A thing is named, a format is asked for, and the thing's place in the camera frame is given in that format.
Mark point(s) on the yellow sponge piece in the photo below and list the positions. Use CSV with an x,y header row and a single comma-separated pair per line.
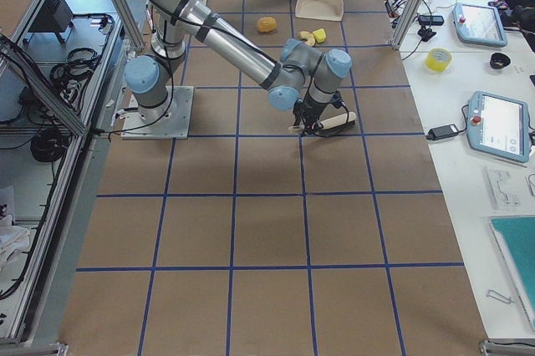
x,y
319,35

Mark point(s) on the black power adapter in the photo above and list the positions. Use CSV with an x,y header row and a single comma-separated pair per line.
x,y
442,132

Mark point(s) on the green cutting mat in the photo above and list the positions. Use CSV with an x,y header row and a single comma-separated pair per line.
x,y
515,239

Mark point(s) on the upper teach pendant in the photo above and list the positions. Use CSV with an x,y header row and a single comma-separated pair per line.
x,y
480,25

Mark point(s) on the orange peel piece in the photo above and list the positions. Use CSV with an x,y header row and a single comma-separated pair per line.
x,y
307,38

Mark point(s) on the lower teach pendant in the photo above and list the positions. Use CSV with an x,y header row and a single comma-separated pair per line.
x,y
499,126

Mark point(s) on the white hand brush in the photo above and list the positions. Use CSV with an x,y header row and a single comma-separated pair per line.
x,y
337,121

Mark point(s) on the yellow tape roll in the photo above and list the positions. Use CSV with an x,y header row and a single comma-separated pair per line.
x,y
438,60

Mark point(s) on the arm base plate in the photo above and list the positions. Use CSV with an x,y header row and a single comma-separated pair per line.
x,y
167,121

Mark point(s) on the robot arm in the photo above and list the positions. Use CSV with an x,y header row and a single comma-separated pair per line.
x,y
304,80

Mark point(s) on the teach pendant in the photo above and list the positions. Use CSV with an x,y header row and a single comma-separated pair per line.
x,y
499,126
480,25

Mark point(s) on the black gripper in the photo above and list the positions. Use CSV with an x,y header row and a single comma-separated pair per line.
x,y
309,112

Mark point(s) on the yellow crumpled paper ball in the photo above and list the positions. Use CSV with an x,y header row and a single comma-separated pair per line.
x,y
266,25

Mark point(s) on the beige plastic dustpan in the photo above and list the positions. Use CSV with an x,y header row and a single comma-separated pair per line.
x,y
325,10

